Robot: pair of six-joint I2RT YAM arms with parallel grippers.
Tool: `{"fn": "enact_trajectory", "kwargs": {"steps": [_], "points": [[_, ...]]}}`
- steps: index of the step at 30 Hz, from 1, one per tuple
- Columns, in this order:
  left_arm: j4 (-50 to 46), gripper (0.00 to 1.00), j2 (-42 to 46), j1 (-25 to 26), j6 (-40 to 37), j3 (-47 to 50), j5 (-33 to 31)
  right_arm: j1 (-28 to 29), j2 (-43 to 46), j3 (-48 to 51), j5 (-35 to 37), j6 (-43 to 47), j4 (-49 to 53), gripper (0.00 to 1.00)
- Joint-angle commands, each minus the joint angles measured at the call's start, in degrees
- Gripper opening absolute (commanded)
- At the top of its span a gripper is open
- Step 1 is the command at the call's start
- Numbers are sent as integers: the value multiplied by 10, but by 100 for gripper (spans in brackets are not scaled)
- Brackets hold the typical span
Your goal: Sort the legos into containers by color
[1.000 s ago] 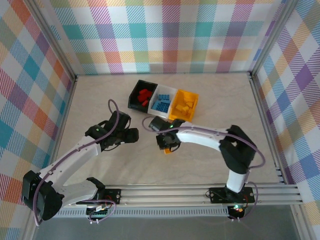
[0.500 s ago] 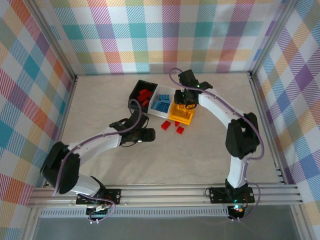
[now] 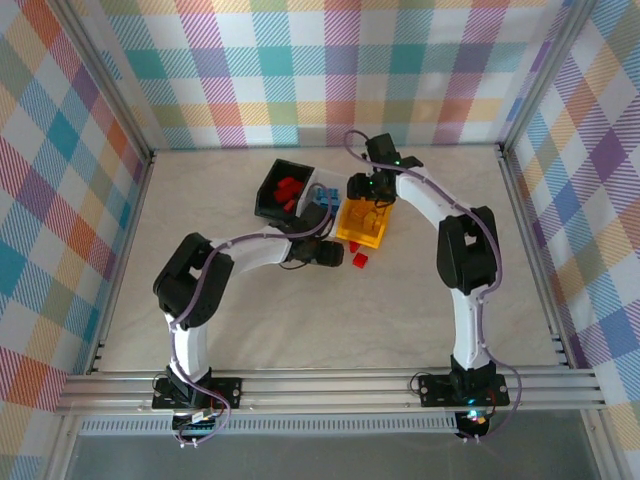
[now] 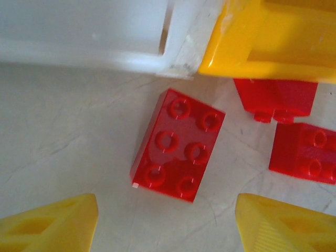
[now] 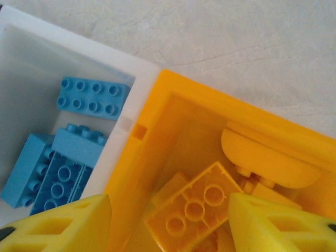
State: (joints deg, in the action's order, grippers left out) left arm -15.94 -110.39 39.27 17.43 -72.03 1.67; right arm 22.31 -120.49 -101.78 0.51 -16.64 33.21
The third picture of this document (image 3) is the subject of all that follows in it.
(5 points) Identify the white plastic bin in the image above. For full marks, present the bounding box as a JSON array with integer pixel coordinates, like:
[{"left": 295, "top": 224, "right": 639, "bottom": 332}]
[{"left": 294, "top": 168, "right": 359, "bottom": 236}]

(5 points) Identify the yellow plastic bin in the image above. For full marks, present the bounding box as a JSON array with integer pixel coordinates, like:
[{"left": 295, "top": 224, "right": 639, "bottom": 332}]
[{"left": 335, "top": 197, "right": 396, "bottom": 250}]

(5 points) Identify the black plastic bin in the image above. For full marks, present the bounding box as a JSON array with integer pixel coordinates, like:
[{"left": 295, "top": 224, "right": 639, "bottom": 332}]
[{"left": 254, "top": 158, "right": 319, "bottom": 224}]

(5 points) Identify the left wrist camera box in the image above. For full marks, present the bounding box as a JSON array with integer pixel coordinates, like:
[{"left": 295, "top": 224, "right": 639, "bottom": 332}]
[{"left": 298, "top": 202, "right": 335, "bottom": 236}]

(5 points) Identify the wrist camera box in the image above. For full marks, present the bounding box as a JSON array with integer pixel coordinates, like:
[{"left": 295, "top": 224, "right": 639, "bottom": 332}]
[
  {"left": 364, "top": 133, "right": 401, "bottom": 164},
  {"left": 298, "top": 202, "right": 335, "bottom": 236}
]

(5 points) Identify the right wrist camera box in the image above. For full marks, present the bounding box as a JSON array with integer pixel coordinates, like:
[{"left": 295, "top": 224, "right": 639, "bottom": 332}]
[{"left": 364, "top": 133, "right": 401, "bottom": 164}]

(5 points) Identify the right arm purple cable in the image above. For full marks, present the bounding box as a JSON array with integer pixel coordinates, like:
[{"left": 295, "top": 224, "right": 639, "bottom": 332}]
[{"left": 345, "top": 130, "right": 524, "bottom": 446}]

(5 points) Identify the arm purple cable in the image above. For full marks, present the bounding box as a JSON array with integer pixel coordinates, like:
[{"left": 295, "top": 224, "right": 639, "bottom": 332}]
[
  {"left": 345, "top": 130, "right": 524, "bottom": 446},
  {"left": 167, "top": 184, "right": 341, "bottom": 449}
]

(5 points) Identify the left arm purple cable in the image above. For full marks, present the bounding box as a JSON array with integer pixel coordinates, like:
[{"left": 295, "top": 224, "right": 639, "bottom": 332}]
[{"left": 167, "top": 184, "right": 341, "bottom": 449}]

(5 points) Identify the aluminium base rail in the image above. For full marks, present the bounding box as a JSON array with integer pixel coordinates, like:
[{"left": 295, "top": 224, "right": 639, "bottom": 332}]
[{"left": 54, "top": 372, "right": 606, "bottom": 414}]

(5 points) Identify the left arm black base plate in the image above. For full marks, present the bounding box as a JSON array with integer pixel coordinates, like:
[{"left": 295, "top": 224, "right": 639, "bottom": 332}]
[{"left": 151, "top": 377, "right": 244, "bottom": 411}]

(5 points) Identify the aluminium side rail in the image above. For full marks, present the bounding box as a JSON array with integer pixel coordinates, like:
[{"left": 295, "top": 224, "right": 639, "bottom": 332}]
[
  {"left": 87, "top": 152, "right": 157, "bottom": 376},
  {"left": 497, "top": 144, "right": 574, "bottom": 371}
]

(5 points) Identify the grey slotted cable duct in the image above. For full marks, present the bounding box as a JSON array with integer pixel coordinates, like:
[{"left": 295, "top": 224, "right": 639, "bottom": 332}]
[{"left": 79, "top": 418, "right": 459, "bottom": 435}]

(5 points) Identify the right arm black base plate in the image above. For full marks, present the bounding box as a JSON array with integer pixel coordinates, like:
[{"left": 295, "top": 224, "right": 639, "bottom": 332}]
[{"left": 418, "top": 374, "right": 511, "bottom": 407}]

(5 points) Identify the aluminium frame post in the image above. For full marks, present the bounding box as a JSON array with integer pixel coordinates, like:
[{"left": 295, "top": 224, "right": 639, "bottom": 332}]
[
  {"left": 498, "top": 0, "right": 599, "bottom": 154},
  {"left": 47, "top": 0, "right": 157, "bottom": 164}
]

